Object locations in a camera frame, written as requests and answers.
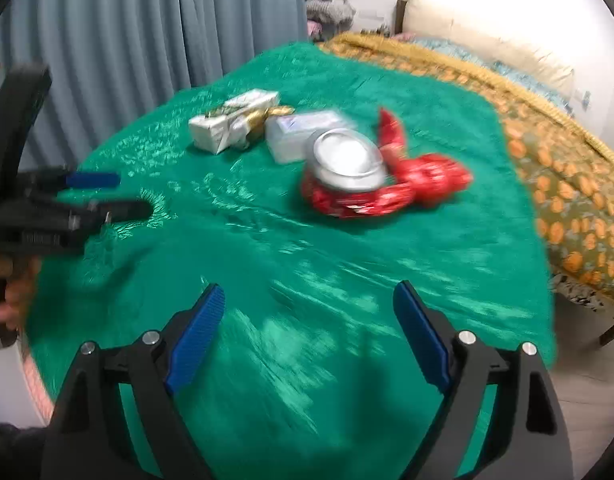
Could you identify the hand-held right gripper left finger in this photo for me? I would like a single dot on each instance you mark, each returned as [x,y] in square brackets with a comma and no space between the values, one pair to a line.
[197,336]

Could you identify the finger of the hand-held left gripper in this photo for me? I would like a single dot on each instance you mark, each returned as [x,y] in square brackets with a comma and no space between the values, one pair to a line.
[92,180]
[122,211]

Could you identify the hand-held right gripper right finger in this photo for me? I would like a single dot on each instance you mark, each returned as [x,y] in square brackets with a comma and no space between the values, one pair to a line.
[419,332]

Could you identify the white gold packet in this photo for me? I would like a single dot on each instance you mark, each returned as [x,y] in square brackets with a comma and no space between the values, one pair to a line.
[227,120]

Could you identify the red wrapper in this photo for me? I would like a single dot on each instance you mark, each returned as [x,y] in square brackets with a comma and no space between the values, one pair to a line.
[432,175]

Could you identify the gold foil wrapper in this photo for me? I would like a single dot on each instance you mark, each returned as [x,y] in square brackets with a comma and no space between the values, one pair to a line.
[267,117]

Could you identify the crushed red can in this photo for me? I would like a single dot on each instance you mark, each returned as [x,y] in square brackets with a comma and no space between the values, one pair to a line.
[347,170]

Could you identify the small white plastic box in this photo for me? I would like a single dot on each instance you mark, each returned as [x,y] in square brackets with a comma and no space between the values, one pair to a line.
[292,135]

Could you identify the person's left hand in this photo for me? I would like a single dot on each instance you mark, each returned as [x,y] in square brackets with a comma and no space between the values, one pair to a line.
[19,292]

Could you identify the green patterned tablecloth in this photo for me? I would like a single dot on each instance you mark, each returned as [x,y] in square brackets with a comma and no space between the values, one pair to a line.
[297,285]

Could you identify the grey-blue curtain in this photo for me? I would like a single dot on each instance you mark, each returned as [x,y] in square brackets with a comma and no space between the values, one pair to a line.
[137,50]

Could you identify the black and white bed skirt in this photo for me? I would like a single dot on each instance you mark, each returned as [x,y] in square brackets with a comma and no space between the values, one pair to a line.
[592,300]

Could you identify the wooden bed leg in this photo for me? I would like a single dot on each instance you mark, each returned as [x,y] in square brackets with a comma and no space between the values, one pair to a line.
[610,334]

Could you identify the teal patterned pillow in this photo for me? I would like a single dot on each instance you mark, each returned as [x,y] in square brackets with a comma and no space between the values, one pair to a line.
[532,82]
[452,52]

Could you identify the bed with orange quilt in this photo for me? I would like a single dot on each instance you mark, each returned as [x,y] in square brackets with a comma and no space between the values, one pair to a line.
[437,57]

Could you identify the pile of clothes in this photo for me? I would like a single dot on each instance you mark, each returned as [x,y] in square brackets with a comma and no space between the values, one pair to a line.
[329,10]

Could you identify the cream padded headboard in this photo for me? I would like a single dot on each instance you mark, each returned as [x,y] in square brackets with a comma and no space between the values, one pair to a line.
[487,42]

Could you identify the wall socket with charger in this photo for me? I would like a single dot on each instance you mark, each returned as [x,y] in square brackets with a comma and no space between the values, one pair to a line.
[583,98]

